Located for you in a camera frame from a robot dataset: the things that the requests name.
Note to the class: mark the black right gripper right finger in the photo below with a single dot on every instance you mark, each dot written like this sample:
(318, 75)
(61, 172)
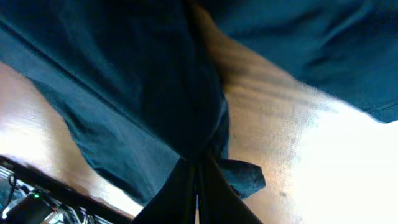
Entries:
(217, 202)

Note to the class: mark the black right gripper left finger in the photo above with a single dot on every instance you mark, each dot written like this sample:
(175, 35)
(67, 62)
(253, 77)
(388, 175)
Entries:
(175, 203)

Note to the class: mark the navy blue shorts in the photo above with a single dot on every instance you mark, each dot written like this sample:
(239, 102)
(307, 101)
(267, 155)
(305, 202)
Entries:
(137, 90)

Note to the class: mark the black table edge equipment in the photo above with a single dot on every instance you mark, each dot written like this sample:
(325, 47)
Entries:
(29, 196)

